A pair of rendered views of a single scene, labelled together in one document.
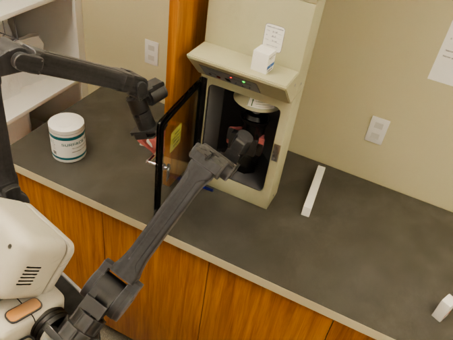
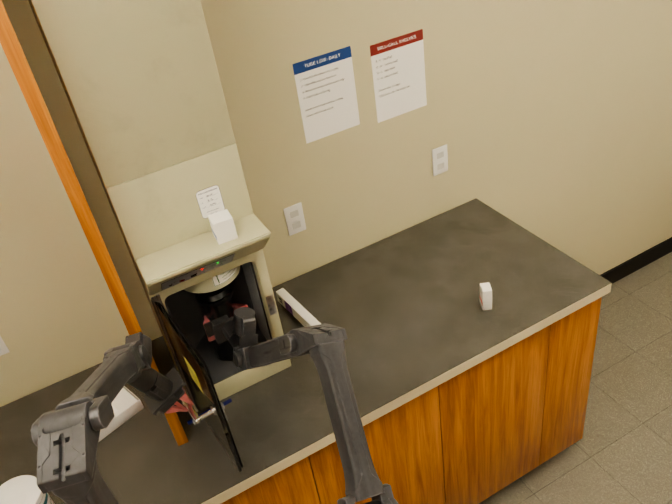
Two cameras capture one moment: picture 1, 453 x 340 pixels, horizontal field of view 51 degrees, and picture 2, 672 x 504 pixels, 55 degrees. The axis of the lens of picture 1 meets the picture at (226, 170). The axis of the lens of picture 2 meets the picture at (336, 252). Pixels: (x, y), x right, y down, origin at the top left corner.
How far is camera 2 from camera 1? 0.72 m
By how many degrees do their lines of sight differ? 34
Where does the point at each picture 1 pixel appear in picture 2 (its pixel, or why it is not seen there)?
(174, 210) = (350, 398)
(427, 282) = (452, 293)
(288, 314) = (401, 422)
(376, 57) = (254, 157)
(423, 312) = (476, 313)
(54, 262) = not seen: outside the picture
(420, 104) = (315, 168)
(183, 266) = (283, 491)
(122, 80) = (131, 360)
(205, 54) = (162, 268)
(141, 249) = (362, 456)
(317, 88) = not seen: hidden behind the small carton
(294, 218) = not seen: hidden behind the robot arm
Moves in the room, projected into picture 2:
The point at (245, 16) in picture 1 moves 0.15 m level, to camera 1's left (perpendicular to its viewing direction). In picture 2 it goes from (168, 203) to (116, 234)
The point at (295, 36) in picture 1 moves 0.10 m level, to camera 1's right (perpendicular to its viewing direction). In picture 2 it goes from (231, 184) to (260, 166)
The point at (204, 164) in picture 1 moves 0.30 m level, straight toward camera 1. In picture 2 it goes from (332, 339) to (466, 399)
